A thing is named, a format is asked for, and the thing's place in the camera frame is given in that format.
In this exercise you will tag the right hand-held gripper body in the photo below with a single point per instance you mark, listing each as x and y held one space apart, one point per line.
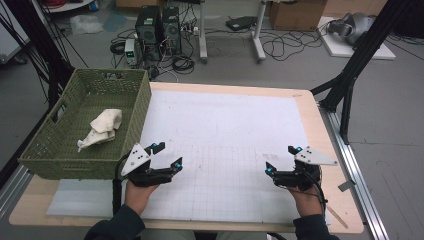
300 176

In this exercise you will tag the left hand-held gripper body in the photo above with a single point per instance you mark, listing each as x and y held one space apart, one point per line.
140 173

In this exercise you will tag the cream printed cloth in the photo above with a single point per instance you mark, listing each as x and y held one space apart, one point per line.
103 128

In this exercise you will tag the green woven basket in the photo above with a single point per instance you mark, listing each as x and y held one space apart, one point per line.
83 133

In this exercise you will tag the person's left hand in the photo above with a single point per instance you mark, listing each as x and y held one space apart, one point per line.
138 196

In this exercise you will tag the person's right hand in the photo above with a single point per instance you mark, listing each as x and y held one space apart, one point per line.
306 201

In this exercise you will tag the thin wooden stick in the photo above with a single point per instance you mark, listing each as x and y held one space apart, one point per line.
337 216

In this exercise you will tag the white grid mat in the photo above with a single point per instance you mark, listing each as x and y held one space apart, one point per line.
220 120

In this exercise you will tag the small grey power supply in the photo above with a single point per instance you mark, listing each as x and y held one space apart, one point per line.
130 51

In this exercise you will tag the white floor board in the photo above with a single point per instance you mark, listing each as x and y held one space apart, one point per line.
340 50

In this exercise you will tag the black computer tower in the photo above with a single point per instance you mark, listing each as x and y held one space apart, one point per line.
148 31
171 30

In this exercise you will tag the white desk leg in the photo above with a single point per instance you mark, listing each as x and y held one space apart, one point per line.
258 36
202 33

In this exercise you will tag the brown cardboard box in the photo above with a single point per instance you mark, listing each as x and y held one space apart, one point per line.
296 15

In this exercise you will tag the black flat device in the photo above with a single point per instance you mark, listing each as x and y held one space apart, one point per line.
240 23

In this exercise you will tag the grey rounded helmet device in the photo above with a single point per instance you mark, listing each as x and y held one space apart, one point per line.
356 26

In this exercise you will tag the clear plastic bag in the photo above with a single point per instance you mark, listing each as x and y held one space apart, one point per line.
86 24

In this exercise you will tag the small grey metal bracket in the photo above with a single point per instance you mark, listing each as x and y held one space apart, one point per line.
346 185

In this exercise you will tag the aluminium rail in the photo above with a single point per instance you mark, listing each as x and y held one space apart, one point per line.
13 191
353 163

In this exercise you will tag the black metal frame stand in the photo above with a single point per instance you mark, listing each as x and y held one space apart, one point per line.
43 50
358 56

